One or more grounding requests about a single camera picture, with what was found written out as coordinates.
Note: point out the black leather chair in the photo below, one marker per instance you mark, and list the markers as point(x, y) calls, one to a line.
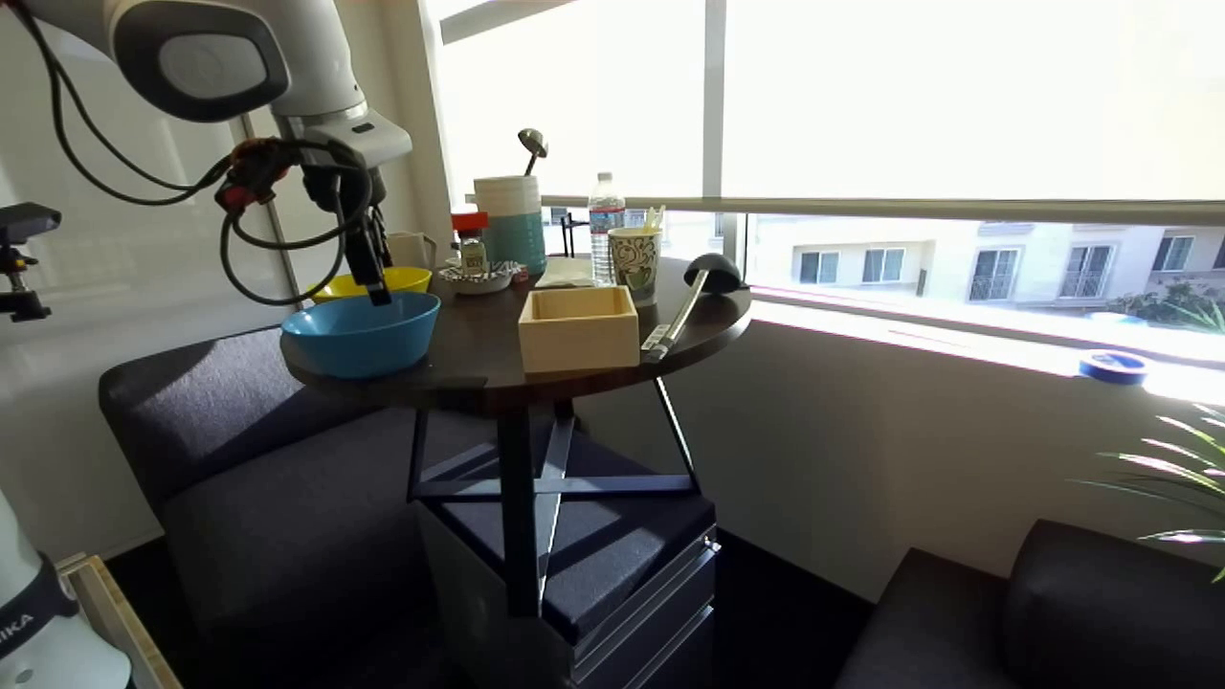
point(1086, 614)

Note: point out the black ladle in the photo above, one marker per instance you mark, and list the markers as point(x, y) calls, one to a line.
point(714, 269)

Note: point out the white device with black band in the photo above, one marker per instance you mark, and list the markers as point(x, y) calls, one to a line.
point(50, 651)

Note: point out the clear water bottle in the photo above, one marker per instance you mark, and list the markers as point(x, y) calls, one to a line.
point(607, 225)

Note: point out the patterned shallow dish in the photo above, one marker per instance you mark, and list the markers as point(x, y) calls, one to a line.
point(485, 283)

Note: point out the round dark wood table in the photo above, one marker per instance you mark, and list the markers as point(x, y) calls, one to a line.
point(485, 357)

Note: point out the metal spoon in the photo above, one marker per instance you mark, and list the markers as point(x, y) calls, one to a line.
point(534, 141)

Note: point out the blue bowl on windowsill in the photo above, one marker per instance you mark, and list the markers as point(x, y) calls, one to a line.
point(1112, 368)

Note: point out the floral paper cup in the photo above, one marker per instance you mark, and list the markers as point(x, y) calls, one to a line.
point(635, 263)

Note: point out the black chair left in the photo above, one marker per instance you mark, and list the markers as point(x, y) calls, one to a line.
point(254, 512)

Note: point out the black camera tripod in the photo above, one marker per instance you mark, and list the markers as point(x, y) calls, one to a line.
point(21, 231)

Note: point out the white building outside window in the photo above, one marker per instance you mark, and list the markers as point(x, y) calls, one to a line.
point(997, 269)

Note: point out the cream ceramic cup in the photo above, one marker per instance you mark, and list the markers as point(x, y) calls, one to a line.
point(414, 250)

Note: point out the light wooden box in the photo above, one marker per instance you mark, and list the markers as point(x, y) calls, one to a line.
point(577, 342)

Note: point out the yellow plastic bowl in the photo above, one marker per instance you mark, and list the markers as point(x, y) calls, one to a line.
point(406, 278)

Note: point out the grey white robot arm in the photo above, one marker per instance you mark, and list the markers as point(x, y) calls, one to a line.
point(307, 50)

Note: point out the small beige jar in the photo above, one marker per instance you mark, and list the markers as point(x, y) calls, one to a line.
point(474, 255)

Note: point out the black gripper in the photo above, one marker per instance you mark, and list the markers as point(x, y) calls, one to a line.
point(363, 217)

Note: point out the cream teal striped canister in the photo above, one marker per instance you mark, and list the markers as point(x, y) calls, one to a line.
point(511, 236)

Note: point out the light wooden frame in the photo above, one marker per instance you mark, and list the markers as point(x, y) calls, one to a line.
point(117, 616)

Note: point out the green potted plant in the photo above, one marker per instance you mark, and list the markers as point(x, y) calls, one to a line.
point(1189, 465)

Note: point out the blue plastic bowl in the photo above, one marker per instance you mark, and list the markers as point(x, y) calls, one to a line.
point(367, 346)

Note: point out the small red container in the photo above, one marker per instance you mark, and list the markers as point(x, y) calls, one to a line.
point(470, 225)

